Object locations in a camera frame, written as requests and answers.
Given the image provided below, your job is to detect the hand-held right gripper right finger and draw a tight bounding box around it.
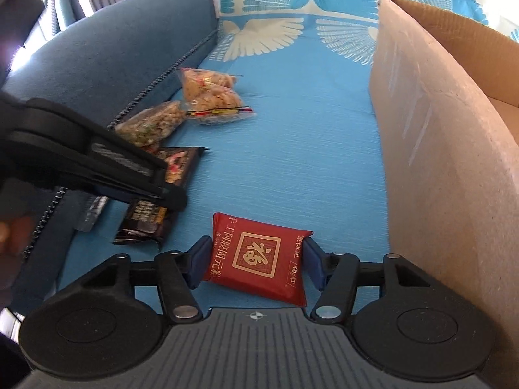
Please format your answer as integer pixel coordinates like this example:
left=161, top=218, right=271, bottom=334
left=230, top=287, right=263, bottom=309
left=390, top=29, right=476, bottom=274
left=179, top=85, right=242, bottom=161
left=302, top=238, right=459, bottom=322

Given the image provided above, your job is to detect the person's left hand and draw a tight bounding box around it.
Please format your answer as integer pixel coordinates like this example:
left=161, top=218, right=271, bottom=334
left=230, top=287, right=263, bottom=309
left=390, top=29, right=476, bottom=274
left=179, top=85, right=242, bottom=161
left=0, top=215, right=35, bottom=254

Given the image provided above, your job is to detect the cardboard box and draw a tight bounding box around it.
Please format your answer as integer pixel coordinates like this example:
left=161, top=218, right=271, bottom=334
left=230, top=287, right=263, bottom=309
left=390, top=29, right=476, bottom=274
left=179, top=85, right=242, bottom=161
left=368, top=0, right=519, bottom=373

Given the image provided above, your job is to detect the clear nut snack packet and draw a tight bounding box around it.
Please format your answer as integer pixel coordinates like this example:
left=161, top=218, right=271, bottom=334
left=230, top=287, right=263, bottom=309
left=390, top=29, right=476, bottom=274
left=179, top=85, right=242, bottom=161
left=115, top=100, right=187, bottom=151

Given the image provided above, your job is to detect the black snack packet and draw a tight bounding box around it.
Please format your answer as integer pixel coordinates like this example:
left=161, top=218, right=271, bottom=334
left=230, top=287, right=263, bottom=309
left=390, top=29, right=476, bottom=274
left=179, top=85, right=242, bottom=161
left=113, top=146, right=209, bottom=252

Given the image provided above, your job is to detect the blue fabric sofa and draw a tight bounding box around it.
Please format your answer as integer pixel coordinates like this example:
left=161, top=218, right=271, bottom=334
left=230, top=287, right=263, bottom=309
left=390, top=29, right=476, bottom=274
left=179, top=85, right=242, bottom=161
left=0, top=0, right=222, bottom=260

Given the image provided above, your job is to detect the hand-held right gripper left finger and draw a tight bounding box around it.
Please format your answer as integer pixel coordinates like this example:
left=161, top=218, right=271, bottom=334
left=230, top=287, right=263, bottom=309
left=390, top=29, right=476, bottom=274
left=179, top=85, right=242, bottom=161
left=53, top=237, right=213, bottom=322

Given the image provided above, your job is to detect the clear cracker snack packet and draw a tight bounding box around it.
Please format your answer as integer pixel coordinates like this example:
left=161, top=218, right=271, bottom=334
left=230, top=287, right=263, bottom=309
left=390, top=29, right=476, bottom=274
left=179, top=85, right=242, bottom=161
left=179, top=68, right=257, bottom=125

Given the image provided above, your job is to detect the blue and white printed sheet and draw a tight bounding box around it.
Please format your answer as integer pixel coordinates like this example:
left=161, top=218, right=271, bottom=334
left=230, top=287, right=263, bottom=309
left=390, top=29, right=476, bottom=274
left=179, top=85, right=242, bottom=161
left=57, top=0, right=519, bottom=312

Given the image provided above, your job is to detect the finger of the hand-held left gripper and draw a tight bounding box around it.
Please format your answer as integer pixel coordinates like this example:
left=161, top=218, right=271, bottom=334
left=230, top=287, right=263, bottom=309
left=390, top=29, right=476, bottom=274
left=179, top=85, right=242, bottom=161
left=95, top=185, right=140, bottom=204
left=87, top=168, right=188, bottom=212

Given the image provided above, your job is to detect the red snack packet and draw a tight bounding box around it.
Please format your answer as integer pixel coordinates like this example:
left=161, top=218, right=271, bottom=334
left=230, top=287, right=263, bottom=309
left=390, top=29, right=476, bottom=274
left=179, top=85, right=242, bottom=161
left=200, top=212, right=315, bottom=308

